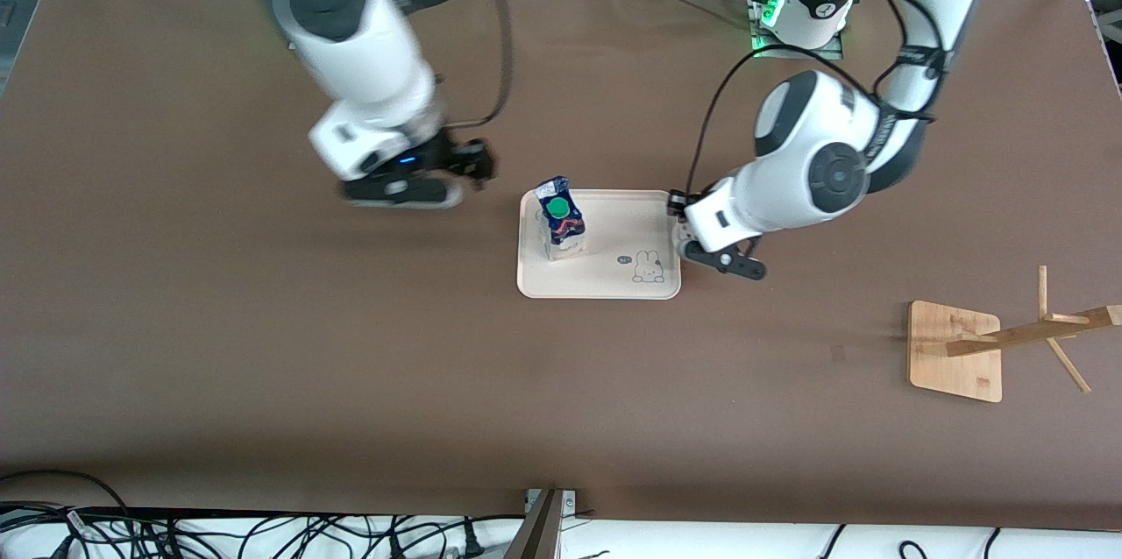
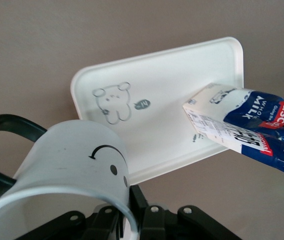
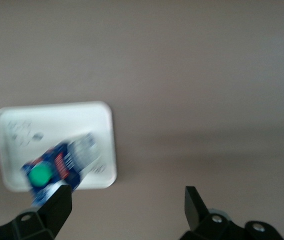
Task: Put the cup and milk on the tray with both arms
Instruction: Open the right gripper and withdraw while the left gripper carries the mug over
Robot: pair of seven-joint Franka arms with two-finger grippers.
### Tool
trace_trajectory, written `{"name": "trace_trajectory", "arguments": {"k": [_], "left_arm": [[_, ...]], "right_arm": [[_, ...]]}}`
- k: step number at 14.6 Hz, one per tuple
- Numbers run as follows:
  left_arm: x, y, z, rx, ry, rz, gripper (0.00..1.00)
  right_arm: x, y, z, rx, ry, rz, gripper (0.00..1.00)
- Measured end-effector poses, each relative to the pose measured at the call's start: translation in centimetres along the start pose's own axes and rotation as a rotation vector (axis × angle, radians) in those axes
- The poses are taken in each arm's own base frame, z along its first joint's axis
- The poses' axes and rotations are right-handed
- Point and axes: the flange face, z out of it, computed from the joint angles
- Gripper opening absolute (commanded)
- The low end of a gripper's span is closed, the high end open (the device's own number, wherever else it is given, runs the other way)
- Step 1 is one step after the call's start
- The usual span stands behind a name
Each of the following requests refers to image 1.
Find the black cable with plug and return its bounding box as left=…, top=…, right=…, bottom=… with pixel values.
left=456, top=517, right=487, bottom=559

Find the black looping floor cable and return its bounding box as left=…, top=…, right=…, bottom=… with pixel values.
left=0, top=470, right=134, bottom=559

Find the blue milk carton green cap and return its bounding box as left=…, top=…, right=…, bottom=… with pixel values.
left=535, top=175, right=588, bottom=264

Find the white tray with rabbit print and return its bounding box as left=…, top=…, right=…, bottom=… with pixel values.
left=517, top=188, right=682, bottom=301

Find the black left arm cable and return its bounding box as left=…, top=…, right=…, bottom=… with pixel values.
left=686, top=0, right=952, bottom=196

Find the small metal bracket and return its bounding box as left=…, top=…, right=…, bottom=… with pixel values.
left=526, top=489, right=579, bottom=518

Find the aluminium profile post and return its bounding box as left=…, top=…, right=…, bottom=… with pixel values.
left=504, top=489, right=566, bottom=559

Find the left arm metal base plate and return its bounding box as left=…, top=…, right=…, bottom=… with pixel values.
left=747, top=0, right=845, bottom=60

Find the wooden mug stand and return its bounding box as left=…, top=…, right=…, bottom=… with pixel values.
left=907, top=265, right=1122, bottom=404

